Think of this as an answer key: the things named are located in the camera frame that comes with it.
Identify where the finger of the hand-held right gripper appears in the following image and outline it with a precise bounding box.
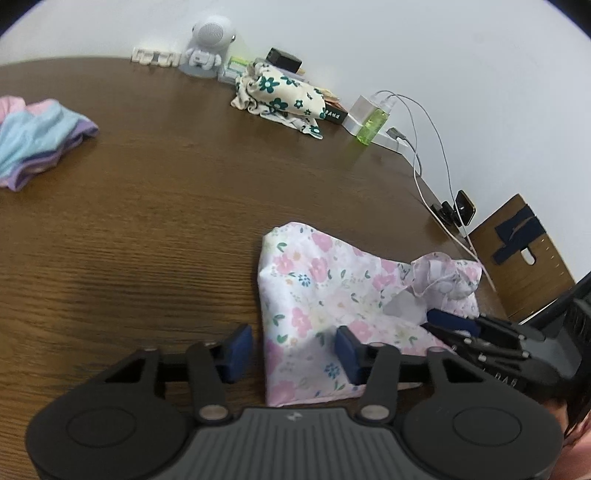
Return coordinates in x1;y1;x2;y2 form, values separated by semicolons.
426;308;528;343
419;323;532;371

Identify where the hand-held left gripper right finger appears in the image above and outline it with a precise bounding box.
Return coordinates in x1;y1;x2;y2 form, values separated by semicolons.
335;325;485;424

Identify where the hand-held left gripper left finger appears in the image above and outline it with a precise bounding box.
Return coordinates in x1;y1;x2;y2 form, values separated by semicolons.
104;324;254;424

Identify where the pink floral garment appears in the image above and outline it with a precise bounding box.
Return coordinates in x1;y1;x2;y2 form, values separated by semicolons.
256;222;483;408

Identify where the person's right hand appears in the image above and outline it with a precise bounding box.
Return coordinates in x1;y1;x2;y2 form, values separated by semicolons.
542;396;591;480

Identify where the cardboard box with dark tape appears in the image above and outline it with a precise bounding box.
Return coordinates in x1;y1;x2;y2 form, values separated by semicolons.
466;194;578;324

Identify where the black phone clip holder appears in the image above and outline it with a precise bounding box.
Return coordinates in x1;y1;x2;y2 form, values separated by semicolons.
430;189;476;228

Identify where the white power strip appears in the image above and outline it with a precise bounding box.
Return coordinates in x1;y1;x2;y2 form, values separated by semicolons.
342;119;416;155

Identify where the green liquid bottle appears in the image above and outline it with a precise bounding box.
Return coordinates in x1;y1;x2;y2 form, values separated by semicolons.
356;105;393;145

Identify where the white charger block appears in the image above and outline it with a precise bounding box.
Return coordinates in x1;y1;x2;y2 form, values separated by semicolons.
347;95;385;126

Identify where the green floral cream cloth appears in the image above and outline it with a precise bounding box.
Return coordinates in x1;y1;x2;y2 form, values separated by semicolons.
230;62;326;139

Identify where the pastel striped cloth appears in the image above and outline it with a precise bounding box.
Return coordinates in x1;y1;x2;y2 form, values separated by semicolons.
0;95;100;192

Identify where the small black box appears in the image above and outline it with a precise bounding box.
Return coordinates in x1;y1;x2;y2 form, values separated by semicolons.
266;47;303;73

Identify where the white robot figure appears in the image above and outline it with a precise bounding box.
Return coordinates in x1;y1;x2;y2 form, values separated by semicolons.
178;15;237;80

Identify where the white charging cable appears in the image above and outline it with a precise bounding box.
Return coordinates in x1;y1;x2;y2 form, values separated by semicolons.
388;127;497;291

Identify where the grey charging cable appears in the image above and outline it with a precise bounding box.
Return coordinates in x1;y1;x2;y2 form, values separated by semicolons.
376;91;467;229

